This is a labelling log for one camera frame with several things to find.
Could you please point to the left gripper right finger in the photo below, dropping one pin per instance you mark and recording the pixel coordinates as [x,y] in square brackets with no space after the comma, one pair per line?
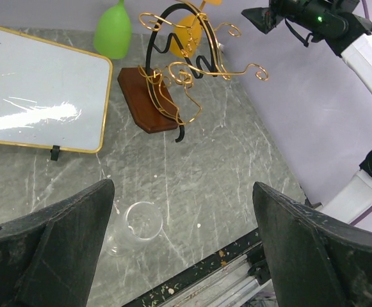
[314,259]

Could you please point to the clear wine glass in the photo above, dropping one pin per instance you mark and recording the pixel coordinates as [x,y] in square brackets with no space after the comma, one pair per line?
[133,228]

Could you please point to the orange wine glass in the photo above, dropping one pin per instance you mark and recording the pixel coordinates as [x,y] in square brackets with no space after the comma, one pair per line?
[189,37]

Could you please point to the gold framed whiteboard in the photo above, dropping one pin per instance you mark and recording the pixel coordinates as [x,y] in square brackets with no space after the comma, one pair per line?
[52,96]

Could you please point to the green wine glass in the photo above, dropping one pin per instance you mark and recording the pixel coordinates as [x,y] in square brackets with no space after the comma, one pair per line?
[113,33]

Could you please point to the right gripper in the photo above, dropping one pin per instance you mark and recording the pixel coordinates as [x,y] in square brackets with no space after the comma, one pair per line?
[266,19]

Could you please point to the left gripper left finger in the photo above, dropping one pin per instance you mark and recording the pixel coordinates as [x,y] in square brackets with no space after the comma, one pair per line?
[49,257]

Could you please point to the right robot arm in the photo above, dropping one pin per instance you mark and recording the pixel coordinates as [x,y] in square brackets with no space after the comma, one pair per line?
[317,103]

